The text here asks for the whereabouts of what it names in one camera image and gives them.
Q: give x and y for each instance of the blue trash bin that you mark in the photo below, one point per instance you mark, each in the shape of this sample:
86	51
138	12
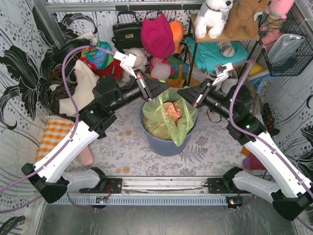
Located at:
166	148

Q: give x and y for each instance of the orange checkered cloth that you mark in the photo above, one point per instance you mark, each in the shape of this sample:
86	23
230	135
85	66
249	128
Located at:
56	129

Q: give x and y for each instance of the orange plush toy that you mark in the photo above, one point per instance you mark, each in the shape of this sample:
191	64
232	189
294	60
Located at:
177	31

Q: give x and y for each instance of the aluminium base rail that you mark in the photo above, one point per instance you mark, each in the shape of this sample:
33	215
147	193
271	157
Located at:
158	190

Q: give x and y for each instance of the wooden metal shelf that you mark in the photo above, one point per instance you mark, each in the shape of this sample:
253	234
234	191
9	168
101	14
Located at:
192	51

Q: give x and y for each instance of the pink plush toy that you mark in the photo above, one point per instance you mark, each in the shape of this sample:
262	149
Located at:
277	11

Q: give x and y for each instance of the striped colourful sock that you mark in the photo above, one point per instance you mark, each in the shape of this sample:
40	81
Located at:
250	161

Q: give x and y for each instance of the crumpled brown paper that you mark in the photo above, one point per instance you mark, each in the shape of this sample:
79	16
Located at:
173	111

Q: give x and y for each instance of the teal folded clothes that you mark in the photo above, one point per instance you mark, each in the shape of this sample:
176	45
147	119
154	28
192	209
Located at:
208	55

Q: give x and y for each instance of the white plush lamb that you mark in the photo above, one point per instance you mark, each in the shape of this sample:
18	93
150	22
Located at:
140	63

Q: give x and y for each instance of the cream canvas tote bag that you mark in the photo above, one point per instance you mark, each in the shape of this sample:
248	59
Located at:
83	96

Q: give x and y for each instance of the magenta cloth bag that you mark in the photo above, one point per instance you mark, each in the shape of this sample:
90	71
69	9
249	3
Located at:
157	37

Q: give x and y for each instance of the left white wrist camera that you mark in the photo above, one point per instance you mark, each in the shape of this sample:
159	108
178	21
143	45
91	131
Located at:
126	62

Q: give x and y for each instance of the white plush dog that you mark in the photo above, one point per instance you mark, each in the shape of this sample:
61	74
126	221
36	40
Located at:
212	18

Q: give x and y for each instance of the colourful printed bag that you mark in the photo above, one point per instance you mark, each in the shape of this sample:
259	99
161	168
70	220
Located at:
96	59

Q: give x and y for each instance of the white sneaker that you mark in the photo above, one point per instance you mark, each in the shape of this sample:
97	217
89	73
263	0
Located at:
231	81

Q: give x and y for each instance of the rainbow striped bag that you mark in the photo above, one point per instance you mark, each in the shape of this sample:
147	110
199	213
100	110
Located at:
179	76

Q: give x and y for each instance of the silver foil pouch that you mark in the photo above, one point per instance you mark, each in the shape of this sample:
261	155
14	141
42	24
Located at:
285	47

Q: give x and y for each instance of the pink cylinder pillow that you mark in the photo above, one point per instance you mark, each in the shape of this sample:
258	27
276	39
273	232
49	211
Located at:
86	157

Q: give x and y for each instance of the pink white plush doll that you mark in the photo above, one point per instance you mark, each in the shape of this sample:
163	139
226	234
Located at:
160	69

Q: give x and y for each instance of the brown teddy bear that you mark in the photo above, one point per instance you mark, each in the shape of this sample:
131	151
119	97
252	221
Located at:
242	15

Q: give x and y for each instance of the black leather handbag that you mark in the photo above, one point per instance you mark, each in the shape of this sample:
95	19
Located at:
127	35

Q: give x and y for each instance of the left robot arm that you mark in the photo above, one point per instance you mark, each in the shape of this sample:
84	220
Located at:
48	176

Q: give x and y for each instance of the black wire basket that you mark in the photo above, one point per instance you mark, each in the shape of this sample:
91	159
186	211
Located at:
269	34

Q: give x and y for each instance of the green trash bag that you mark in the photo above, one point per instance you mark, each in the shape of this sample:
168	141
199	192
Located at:
169	117

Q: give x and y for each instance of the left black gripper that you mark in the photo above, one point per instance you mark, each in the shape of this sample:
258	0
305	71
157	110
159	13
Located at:
145	86

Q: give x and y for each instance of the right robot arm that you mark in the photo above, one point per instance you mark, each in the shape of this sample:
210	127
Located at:
259	137

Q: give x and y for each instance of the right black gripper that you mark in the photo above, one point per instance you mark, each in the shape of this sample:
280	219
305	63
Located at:
201	94

